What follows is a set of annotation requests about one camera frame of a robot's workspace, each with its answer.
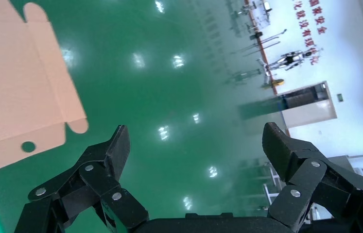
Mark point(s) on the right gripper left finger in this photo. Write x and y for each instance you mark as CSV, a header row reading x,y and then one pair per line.
x,y
104,180

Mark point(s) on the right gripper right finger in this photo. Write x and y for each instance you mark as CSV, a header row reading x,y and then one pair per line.
x,y
303,177

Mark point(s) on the orange cardboard box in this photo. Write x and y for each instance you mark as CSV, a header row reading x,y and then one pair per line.
x,y
13,80

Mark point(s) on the white doorway booth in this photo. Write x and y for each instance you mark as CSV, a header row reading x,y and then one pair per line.
x,y
310,114

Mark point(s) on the yellow round base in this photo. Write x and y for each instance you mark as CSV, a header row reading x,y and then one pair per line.
x,y
274,82

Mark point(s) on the white metal rack frame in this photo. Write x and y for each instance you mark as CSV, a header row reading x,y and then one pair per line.
x,y
271,189

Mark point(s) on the small green wall sign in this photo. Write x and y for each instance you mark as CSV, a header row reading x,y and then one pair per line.
x,y
340,97

